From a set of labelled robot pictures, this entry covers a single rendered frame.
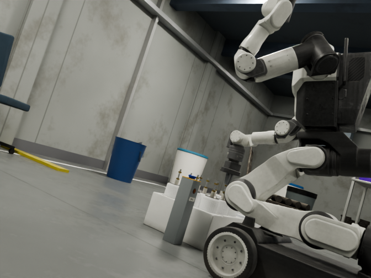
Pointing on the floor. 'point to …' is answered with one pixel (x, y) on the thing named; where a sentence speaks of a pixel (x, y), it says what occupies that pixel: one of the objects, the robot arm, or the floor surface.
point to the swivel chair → (6, 45)
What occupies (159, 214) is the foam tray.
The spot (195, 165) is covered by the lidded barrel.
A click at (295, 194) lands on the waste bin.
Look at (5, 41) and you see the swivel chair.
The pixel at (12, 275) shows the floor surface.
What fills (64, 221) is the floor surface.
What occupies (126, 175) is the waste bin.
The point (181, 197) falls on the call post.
